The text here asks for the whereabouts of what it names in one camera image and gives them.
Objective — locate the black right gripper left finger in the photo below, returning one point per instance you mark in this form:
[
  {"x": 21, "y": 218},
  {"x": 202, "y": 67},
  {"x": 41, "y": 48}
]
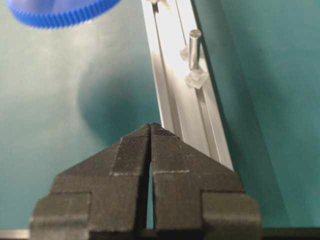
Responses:
[{"x": 101, "y": 198}]

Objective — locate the clear mount block right shaft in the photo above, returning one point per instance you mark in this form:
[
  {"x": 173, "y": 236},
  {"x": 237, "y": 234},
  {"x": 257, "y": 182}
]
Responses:
[{"x": 195, "y": 78}]

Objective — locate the clear mount block shaft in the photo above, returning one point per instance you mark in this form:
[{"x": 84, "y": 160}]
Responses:
[
  {"x": 195, "y": 78},
  {"x": 156, "y": 2}
]

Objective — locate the long aluminium extrusion rail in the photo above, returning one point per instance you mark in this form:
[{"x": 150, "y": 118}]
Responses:
[{"x": 192, "y": 114}]

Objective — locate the tall steel shaft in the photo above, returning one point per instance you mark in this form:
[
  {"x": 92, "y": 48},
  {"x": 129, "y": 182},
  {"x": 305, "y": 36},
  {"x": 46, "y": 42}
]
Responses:
[{"x": 194, "y": 48}]

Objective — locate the large blue plastic gear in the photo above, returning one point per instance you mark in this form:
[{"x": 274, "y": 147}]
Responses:
[{"x": 50, "y": 14}]

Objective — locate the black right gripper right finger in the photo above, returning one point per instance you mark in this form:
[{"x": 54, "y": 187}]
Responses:
[{"x": 197, "y": 198}]

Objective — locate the clear mount block left shaft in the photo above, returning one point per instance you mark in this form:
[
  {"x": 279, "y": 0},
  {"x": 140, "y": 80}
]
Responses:
[{"x": 156, "y": 2}]

